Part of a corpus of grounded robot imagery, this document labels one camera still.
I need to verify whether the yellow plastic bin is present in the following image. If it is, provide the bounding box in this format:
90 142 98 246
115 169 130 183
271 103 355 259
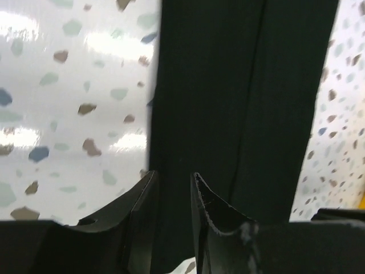
358 194 365 209

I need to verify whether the black t shirt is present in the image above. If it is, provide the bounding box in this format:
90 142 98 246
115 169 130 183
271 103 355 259
149 1 338 273

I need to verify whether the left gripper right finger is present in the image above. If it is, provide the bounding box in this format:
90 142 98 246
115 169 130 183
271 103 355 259
190 173 364 274

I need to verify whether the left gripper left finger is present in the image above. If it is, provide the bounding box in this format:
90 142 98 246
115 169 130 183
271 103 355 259
1 171 159 273

